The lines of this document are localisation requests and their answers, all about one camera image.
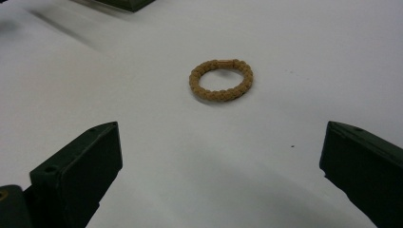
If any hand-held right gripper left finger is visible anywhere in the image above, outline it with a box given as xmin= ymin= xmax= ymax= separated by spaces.
xmin=24 ymin=121 xmax=124 ymax=228

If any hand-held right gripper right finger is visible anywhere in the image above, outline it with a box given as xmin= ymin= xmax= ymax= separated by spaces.
xmin=318 ymin=120 xmax=403 ymax=228

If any tan braided hair tie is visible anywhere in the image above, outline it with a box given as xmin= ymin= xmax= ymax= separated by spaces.
xmin=188 ymin=58 xmax=255 ymax=103

